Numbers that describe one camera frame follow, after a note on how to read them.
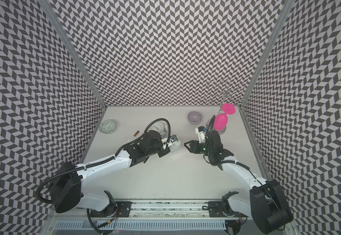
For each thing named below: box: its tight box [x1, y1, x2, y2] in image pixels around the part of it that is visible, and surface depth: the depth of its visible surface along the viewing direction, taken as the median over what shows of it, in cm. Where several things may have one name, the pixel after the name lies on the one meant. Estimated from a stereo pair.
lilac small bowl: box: [187, 111, 203, 125], surface depth 107 cm
